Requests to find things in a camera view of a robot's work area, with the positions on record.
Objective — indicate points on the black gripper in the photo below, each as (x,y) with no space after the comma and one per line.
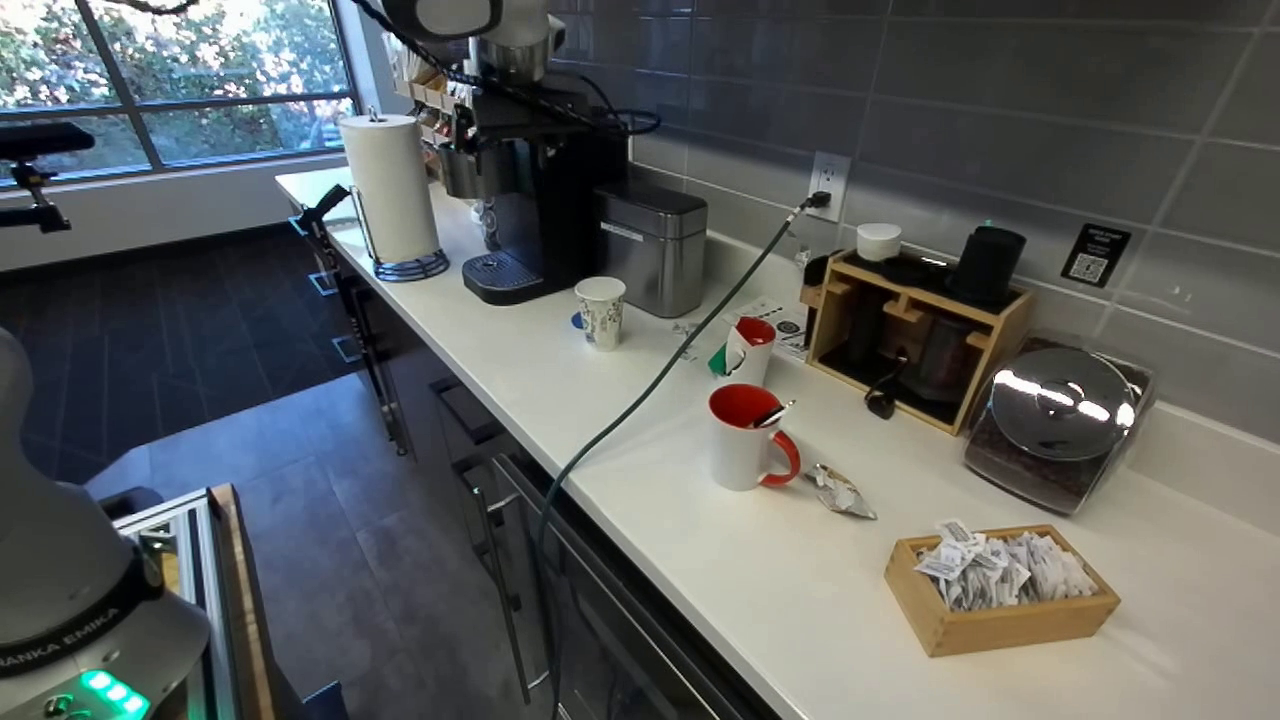
(520,100)

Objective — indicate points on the white patterned paper cup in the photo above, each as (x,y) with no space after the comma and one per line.
(603,317)

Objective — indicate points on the small white cup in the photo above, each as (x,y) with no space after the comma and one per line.
(877,243)

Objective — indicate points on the condiment caddy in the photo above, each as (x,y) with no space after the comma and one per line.
(434,100)

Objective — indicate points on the black silver Keurig coffee machine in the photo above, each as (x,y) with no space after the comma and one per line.
(560,213)

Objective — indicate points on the white paper towel roll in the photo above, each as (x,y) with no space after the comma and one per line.
(398,193)

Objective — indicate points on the dark paper towel holder base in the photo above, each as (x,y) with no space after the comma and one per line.
(412,271)

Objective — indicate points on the silver metal box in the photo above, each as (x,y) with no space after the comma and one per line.
(653,261)

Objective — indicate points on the white mug red green print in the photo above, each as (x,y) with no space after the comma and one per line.
(759,353)

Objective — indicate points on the wooden organizer rack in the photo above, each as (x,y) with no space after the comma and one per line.
(832,313)

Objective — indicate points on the black scoop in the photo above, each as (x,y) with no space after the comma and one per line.
(883,398)

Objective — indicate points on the black clamp stand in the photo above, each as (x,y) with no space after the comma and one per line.
(41,140)

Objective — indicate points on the black jar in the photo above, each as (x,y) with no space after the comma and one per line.
(991,266)

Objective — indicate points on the stainless steel dishwasher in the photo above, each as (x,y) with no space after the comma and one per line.
(624,653)

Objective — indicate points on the wooden board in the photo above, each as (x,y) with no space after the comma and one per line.
(240,602)

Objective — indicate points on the white sugar packet pile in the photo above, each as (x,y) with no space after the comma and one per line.
(1002,567)

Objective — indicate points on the wooden packet box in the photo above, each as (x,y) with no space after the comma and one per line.
(1002,626)

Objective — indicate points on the white wall outlet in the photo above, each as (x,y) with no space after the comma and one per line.
(831,171)

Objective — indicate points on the window with dark frame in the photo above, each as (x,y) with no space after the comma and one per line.
(200,64)

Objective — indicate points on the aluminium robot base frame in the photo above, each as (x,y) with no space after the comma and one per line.
(184,563)

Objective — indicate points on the black wall sign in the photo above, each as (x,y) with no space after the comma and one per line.
(1097,253)

